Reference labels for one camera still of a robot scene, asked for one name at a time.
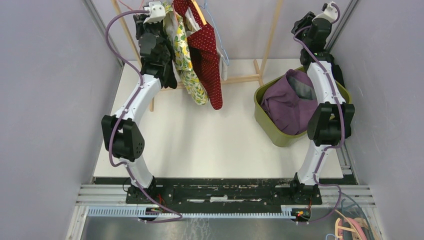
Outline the olive green plastic basket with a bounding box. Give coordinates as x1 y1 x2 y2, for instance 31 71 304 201
253 74 355 147

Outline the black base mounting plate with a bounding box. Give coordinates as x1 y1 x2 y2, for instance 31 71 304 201
146 177 323 214

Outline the purple pleated skirt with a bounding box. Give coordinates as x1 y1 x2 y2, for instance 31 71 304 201
260 69 318 136

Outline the pile of spare hangers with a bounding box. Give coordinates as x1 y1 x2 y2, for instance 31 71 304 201
325 195 381 240

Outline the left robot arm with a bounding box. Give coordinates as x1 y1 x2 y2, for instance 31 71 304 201
101 10 178 204

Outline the right aluminium frame post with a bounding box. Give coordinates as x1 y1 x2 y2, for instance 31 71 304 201
326 0 361 52

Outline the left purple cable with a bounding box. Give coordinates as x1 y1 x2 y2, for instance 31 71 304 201
104 9 184 224

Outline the wooden clothes rack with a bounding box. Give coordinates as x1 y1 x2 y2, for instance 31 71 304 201
111 0 284 112

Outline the aluminium frame post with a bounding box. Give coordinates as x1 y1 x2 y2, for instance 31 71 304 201
81 0 124 72
326 0 361 52

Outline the left aluminium frame post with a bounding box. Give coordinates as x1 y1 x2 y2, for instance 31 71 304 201
81 0 124 72

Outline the white slotted cable duct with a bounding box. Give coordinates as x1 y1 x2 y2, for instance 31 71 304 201
87 206 296 220

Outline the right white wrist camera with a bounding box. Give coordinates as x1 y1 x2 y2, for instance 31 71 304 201
314 1 341 24

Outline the lemon print skirt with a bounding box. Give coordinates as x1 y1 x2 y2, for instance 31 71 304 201
163 1 209 106

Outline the black garment behind basket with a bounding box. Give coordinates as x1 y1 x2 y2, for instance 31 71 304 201
331 62 346 87

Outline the blue wire hanger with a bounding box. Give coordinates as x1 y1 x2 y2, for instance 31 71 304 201
201 0 230 66

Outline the red polka dot skirt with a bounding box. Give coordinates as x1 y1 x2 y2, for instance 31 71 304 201
173 0 223 110

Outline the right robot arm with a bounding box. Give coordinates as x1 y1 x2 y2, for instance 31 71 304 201
288 9 355 204

